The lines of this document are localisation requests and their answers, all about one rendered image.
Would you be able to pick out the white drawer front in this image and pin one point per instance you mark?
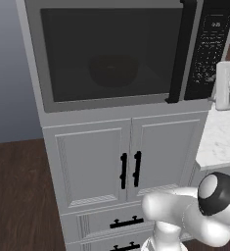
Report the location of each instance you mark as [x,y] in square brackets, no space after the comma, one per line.
[87,222]
[93,245]

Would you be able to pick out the dark round bowl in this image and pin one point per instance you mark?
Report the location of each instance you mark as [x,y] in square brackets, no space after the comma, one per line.
[113,70]

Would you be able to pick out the tall white cabinet housing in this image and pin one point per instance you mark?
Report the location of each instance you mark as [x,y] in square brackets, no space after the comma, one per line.
[87,119]

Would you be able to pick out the white cupboard door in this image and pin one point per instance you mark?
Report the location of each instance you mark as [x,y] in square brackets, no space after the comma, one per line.
[168,150]
[90,163]

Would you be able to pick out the dark glass microwave door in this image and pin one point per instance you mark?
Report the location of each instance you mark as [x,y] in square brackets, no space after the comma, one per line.
[70,49]

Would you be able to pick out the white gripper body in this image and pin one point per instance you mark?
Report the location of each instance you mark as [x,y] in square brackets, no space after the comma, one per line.
[225,85]

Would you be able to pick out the stainless steel microwave oven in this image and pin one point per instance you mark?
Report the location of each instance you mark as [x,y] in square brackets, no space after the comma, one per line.
[211,49]

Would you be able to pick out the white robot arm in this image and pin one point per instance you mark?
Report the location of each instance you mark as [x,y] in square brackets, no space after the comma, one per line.
[185,212]

